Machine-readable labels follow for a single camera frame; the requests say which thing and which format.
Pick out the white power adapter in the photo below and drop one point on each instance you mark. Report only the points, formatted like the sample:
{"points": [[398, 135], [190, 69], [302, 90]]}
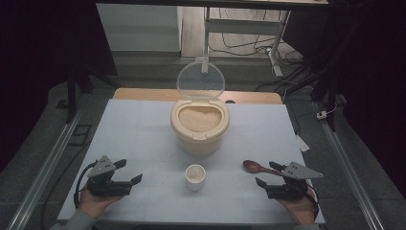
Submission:
{"points": [[321, 115]]}

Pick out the dark curtain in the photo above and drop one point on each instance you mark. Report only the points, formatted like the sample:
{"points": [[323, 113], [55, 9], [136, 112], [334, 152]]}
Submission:
{"points": [[373, 64], [38, 48]]}

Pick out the beige rice container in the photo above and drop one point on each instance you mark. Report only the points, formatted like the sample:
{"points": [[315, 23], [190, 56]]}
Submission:
{"points": [[199, 143]]}

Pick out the wooden table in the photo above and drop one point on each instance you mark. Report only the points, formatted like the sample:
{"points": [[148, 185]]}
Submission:
{"points": [[143, 94]]}

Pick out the metal floor rail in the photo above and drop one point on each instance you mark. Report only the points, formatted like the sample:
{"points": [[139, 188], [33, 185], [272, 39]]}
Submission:
{"points": [[348, 169], [48, 166]]}

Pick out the black metal stand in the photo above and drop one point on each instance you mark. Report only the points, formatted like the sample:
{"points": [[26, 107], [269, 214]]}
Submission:
{"points": [[72, 96]]}

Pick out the clear round container lid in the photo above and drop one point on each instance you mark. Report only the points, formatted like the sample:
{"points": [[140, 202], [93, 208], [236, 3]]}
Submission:
{"points": [[200, 80]]}

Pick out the rice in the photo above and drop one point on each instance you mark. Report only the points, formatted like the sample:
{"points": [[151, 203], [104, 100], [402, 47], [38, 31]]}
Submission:
{"points": [[199, 119]]}

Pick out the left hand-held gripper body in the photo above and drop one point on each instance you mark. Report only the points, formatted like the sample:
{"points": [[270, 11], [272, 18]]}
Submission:
{"points": [[105, 188]]}

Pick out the person's right hand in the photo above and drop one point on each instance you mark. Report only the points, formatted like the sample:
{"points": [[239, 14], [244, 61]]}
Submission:
{"points": [[303, 211]]}

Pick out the white cup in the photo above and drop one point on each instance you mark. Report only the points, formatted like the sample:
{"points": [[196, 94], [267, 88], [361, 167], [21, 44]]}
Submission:
{"points": [[195, 183]]}

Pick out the dark wooden spoon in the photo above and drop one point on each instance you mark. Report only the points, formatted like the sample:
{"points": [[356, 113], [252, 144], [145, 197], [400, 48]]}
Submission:
{"points": [[251, 166]]}

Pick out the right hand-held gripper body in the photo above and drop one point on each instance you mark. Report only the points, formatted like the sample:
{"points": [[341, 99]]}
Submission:
{"points": [[288, 191]]}

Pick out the white table mat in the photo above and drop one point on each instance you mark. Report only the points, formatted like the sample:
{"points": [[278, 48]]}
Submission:
{"points": [[140, 134]]}

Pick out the person's left hand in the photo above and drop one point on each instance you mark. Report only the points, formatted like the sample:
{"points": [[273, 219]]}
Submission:
{"points": [[92, 204]]}

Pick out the white desk frame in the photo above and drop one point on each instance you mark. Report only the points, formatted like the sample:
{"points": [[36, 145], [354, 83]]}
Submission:
{"points": [[242, 27]]}

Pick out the white paper tag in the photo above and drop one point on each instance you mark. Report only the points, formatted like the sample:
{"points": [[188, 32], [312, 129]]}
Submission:
{"points": [[302, 143]]}

